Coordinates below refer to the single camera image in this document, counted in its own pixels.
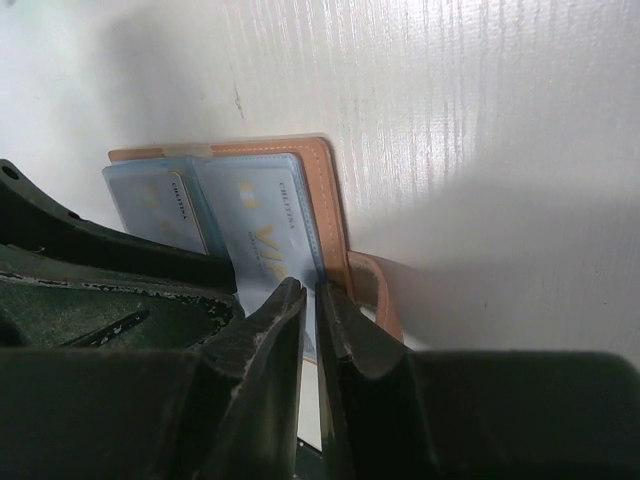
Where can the light blue VIP card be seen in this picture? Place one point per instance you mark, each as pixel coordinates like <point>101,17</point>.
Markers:
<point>261,204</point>

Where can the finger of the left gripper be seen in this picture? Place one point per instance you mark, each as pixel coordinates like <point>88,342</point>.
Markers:
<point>49,303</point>
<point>33,221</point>

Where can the tan leather card holder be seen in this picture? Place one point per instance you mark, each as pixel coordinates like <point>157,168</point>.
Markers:
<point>358,273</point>

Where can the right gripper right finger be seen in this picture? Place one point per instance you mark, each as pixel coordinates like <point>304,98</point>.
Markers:
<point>373,424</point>

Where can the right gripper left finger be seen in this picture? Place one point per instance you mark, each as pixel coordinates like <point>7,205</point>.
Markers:
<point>250,431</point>

